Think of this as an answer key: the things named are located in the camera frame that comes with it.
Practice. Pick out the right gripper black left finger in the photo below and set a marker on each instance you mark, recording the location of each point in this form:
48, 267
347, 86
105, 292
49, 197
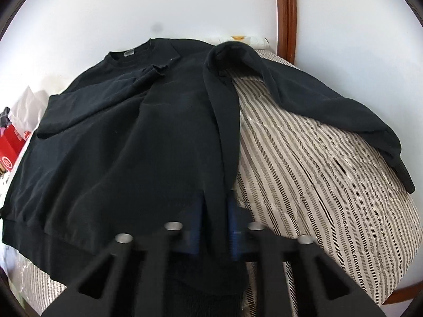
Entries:
134, 276

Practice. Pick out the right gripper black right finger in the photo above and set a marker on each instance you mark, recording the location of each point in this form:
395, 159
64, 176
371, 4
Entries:
322, 287

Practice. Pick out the black long-sleeve sweatshirt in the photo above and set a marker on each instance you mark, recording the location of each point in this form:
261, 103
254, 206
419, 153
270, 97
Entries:
132, 138

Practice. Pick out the striped beige quilt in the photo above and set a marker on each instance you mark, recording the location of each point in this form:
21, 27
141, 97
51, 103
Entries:
314, 171

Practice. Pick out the red paper shopping bag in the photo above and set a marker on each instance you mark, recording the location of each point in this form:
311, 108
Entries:
11, 144

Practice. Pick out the white Miniso plastic bag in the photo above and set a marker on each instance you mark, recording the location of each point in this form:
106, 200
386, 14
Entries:
27, 112

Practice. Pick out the plaid grey cloth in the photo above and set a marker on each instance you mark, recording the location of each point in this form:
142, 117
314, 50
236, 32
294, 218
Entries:
4, 118

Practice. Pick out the white patterned bed sheet edge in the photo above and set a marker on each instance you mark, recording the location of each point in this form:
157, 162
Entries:
254, 42

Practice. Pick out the brown wooden door frame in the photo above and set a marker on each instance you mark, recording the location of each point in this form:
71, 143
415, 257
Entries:
287, 29

